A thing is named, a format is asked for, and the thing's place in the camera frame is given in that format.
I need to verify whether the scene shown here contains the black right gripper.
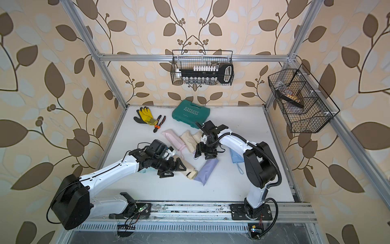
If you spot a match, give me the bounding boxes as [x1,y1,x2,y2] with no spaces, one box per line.
[195,139,219,158]

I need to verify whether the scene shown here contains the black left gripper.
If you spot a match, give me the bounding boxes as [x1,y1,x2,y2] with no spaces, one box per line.
[151,156,187,176]

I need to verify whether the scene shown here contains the lilac umbrella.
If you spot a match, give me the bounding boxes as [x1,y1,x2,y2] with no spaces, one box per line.
[194,158,219,186]

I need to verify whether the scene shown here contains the mint green umbrella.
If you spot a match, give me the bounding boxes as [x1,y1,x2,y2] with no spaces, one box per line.
[138,167,157,173]

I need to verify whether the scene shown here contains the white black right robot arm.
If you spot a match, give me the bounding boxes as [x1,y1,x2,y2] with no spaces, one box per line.
[195,121,282,211]

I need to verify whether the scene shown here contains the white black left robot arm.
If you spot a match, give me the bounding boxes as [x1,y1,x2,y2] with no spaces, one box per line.
[49,148,186,230]

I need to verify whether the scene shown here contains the beige sleeved umbrella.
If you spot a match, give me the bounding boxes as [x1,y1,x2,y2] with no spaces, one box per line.
[180,130,198,154]
[192,131,203,143]

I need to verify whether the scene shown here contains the cream bare folded umbrella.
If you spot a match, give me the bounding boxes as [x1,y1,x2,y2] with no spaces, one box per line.
[174,155,198,180]

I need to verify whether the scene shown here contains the pink sleeved umbrella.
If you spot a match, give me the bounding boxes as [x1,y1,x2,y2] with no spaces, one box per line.
[161,129,186,158]

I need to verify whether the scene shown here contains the green plastic tool case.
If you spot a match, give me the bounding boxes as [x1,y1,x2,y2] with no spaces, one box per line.
[172,100,210,129]

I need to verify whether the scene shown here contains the orange black cutting pliers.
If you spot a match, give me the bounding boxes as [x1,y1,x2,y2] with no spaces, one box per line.
[153,115,166,133]

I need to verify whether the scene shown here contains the yellow black work glove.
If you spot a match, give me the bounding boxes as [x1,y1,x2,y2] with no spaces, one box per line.
[134,107,158,126]

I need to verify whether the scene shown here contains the black socket bit holder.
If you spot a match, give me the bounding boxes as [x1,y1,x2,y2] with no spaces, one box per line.
[171,63,234,84]

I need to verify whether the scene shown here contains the dark tool in side basket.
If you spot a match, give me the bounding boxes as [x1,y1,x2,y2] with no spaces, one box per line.
[276,89,304,108]

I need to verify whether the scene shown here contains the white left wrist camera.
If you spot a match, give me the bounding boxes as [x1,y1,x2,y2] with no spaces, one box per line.
[161,147,176,160]

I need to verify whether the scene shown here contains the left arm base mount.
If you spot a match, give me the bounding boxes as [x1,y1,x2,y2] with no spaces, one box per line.
[109,192,152,219]

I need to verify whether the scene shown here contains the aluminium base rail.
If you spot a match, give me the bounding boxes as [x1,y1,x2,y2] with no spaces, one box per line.
[64,200,318,223]

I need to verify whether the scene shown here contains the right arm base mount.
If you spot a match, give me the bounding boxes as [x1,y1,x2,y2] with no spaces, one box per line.
[230,203,273,221]

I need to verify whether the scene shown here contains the black rear wire basket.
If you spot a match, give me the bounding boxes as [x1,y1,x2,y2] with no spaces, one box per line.
[170,49,234,86]

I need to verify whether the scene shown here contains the black side wire basket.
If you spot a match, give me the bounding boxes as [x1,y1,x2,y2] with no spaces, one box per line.
[268,64,340,133]

